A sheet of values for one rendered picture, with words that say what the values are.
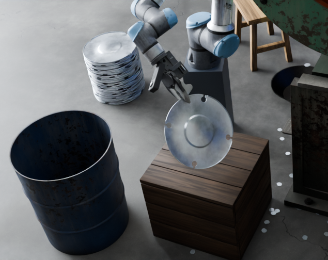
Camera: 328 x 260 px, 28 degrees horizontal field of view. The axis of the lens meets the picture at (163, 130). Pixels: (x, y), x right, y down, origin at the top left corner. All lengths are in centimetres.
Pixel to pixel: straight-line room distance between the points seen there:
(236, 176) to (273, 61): 128
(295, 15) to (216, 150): 73
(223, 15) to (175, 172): 66
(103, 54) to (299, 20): 160
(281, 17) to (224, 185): 74
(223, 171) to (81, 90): 140
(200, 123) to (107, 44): 113
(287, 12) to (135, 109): 159
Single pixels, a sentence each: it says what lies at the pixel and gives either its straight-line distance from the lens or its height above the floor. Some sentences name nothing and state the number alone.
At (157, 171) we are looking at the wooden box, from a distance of 259.
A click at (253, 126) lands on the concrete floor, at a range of 325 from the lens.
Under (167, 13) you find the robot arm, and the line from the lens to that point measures 252.
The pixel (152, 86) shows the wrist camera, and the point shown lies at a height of 69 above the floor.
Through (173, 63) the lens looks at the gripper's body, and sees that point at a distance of 250.
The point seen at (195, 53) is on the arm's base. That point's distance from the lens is 287.
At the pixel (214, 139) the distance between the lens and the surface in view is 253.
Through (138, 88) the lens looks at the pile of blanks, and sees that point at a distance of 352.
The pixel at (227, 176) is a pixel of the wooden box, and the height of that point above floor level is 35.
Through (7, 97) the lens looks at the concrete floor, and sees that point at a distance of 383.
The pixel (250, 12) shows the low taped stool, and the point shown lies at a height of 33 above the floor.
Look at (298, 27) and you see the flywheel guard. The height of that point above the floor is 102.
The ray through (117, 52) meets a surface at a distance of 343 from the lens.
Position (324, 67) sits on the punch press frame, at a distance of 253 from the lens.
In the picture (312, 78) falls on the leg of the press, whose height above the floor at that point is 64.
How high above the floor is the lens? 215
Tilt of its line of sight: 41 degrees down
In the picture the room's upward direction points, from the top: 11 degrees counter-clockwise
